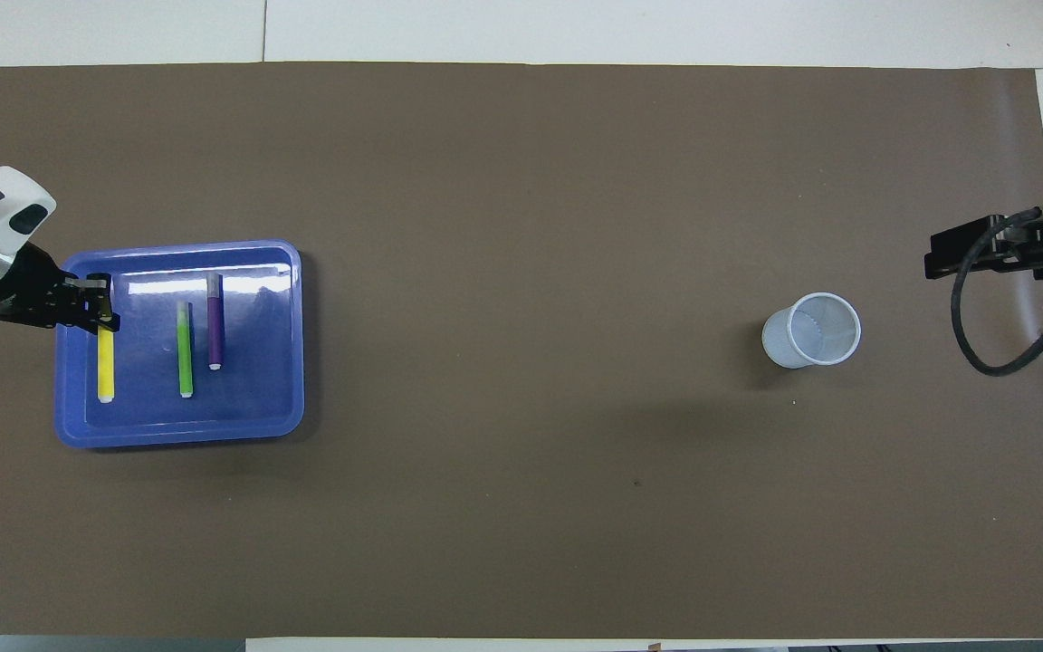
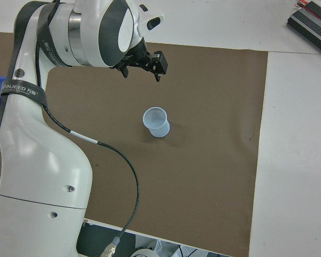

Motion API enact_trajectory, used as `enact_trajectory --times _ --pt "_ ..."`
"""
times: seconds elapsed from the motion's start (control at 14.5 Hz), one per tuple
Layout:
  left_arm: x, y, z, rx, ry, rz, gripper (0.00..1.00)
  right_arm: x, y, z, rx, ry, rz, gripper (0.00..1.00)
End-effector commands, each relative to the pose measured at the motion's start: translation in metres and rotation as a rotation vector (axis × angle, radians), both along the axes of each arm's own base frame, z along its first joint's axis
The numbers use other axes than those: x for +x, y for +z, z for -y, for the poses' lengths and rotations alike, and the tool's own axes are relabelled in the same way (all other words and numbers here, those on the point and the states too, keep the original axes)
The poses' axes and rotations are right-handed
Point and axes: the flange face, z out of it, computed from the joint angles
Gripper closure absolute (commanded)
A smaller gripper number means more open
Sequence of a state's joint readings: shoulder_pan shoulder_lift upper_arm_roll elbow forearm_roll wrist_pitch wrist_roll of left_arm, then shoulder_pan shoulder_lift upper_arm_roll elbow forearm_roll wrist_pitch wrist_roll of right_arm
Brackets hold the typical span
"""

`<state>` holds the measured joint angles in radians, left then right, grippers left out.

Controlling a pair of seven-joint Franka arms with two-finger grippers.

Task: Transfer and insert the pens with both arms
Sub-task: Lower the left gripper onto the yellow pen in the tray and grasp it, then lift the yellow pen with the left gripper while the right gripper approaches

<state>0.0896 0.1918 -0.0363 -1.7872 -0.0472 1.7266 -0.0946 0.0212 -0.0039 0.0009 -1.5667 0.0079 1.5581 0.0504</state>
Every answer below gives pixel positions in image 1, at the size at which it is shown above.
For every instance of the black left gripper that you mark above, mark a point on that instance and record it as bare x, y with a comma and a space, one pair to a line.
33, 290

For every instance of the yellow pen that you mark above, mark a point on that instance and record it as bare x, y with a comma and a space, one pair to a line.
106, 367

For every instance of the green pen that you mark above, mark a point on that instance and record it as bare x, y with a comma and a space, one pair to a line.
185, 353

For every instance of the purple pen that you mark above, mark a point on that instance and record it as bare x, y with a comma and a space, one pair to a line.
215, 326

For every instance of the translucent plastic cup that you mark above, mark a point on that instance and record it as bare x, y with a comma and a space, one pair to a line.
811, 335

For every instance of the blue plastic tray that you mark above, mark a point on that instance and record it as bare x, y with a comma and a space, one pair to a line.
259, 398

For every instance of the brown table mat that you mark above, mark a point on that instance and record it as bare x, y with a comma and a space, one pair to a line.
521, 498

